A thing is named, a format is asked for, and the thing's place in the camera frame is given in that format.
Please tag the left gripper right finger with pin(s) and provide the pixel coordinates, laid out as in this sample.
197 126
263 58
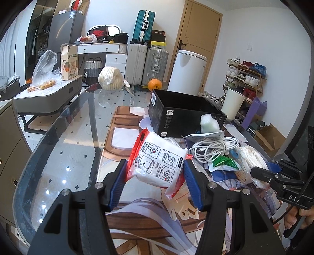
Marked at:
252 231

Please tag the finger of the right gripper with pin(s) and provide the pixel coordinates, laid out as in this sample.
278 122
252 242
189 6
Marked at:
265 175
286 166

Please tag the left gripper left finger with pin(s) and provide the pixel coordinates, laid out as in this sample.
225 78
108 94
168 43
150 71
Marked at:
79 216

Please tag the green snack packet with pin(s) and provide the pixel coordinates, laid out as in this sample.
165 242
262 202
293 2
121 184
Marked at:
223 163

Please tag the white foam block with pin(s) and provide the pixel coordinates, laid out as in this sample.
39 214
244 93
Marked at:
209 124

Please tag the red white wipes pack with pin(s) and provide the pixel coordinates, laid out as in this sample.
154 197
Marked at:
157 162

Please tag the white rope bundle bag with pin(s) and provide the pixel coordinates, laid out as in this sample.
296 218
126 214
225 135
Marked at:
250 158

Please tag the person's right hand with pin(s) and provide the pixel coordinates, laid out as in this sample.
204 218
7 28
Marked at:
291 217

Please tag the brown cardboard box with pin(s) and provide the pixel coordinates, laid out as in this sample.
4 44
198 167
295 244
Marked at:
270 139

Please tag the purple paper bag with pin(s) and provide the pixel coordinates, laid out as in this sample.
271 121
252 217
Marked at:
257 108

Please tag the anime print desk mat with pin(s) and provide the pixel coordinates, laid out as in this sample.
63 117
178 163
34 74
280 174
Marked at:
145 219

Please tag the cream tumbler cup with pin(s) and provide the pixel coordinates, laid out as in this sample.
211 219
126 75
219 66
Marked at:
232 103

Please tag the shoe rack with shoes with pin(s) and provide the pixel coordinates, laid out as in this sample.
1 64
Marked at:
241 78

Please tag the black storage box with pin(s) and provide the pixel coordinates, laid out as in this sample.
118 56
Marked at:
176 115

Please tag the white tall appliance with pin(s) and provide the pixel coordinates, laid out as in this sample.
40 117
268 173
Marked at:
187 73

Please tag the grey low side table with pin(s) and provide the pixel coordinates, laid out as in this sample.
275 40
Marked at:
46 102

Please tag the orange fruit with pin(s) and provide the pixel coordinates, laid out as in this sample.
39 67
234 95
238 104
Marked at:
154 84

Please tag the silver suitcase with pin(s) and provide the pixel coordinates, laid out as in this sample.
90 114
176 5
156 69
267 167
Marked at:
155 65

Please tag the clear plastic bag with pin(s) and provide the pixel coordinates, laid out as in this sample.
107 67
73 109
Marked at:
44 75

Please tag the wooden door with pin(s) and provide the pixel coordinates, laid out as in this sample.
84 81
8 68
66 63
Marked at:
198 32

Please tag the striped laundry basket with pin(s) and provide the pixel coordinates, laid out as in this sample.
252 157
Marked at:
92 69

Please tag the white suitcase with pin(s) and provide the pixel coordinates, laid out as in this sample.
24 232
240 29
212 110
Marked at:
136 56

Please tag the fruit print cardboard box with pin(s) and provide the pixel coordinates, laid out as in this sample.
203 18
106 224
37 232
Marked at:
69 61

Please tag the white desk with drawers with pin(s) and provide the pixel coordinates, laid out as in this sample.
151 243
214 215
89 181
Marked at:
114 54

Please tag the teal suitcase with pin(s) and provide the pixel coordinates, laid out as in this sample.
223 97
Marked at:
143 27

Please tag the red black shoe box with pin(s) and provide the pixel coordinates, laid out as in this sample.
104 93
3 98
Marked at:
100 32

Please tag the dark grey refrigerator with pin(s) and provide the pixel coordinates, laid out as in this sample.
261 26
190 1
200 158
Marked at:
65 28

